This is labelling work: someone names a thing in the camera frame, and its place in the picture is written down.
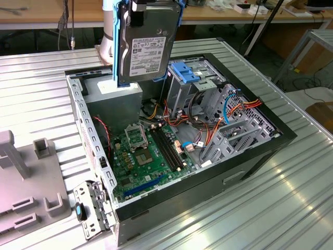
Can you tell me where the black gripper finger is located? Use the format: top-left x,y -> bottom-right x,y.
128,0 -> 148,28

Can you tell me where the hard disk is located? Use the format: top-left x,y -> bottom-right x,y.
112,0 -> 183,89

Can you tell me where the blue SATA data wire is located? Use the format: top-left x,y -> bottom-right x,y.
223,89 -> 244,126

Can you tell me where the orange red power wire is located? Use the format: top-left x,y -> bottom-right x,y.
204,98 -> 263,147

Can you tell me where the silver disk bay cage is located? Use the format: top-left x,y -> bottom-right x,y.
199,83 -> 284,168

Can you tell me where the blue plastic drive latch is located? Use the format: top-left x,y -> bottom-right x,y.
172,62 -> 193,77
183,71 -> 200,84

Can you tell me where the silver optical drive cage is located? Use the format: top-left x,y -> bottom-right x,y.
161,58 -> 227,117

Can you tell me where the grey power supply unit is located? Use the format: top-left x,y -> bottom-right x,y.
82,77 -> 144,131

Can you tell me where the long wooden desk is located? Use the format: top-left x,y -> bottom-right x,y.
0,0 -> 333,31

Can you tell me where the metal socket cover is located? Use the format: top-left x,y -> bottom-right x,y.
125,123 -> 149,152

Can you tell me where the black RAM slot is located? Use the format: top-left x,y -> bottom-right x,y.
149,127 -> 180,172
157,124 -> 187,169

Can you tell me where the CPU socket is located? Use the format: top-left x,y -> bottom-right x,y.
134,147 -> 156,168

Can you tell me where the green motherboard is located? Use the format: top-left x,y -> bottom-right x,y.
110,122 -> 200,205

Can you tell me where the blue expansion slot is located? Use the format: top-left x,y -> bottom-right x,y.
123,173 -> 168,198

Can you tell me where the silver expansion card retainer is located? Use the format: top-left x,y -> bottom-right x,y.
73,180 -> 118,241

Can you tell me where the grey parts rack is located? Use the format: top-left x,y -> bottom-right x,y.
0,129 -> 72,245

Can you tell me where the black open PC case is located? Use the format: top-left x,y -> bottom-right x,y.
64,53 -> 299,247

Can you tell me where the blue black latch tab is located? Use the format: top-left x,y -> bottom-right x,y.
75,204 -> 88,223

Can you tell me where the brown cardboard box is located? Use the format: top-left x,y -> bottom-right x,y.
304,101 -> 333,132

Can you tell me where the grey arm cable bundle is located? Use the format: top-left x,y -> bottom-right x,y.
57,0 -> 76,51

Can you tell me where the yellow black wire bundle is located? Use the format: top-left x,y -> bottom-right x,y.
144,100 -> 164,122

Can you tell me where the black cable loop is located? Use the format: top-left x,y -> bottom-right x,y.
187,90 -> 210,131

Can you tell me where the orange red wire bundle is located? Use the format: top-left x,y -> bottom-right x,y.
162,100 -> 192,130

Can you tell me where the red black twisted wire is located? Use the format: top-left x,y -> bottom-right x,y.
92,116 -> 113,160

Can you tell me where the blue wire with beige plug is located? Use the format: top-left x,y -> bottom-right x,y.
181,140 -> 207,154

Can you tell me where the aluminium frame stand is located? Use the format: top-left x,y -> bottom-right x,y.
273,28 -> 333,85

